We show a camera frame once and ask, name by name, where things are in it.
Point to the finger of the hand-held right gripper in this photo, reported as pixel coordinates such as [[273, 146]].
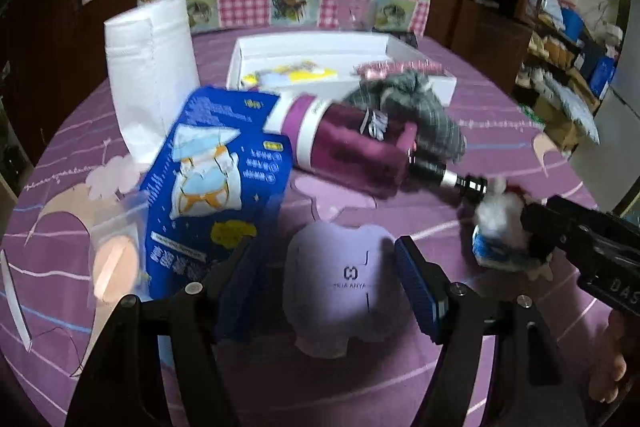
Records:
[[537, 232], [570, 209]]

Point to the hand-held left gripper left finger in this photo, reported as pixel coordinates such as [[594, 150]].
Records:
[[245, 279]]

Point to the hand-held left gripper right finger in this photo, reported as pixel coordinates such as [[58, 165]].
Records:
[[416, 283]]

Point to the small white plush toy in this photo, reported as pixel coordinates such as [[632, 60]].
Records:
[[495, 219]]

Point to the light purple soft pouch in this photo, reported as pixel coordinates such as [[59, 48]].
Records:
[[330, 297]]

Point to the blue printed packet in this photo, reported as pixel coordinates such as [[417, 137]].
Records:
[[215, 177]]

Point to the white cardboard box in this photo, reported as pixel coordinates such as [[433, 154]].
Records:
[[320, 52]]

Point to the person's right hand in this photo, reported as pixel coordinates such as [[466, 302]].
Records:
[[607, 357]]

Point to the purple printed tablecloth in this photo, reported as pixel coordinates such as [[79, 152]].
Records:
[[350, 389]]

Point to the clear bag with peach puff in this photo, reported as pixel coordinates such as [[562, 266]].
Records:
[[115, 257]]

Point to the cluttered storage shelf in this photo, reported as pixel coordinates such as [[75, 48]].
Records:
[[565, 72]]

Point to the purple bottle with black cap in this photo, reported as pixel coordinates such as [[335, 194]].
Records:
[[345, 142]]

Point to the grey plaid cloth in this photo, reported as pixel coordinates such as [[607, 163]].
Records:
[[425, 107]]

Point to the yellow and blue card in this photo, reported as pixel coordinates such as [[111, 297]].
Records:
[[300, 75]]

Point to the pink hair roller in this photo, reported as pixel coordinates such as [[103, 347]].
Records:
[[392, 68]]

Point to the white paper bag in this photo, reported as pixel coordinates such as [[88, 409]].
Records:
[[150, 72]]

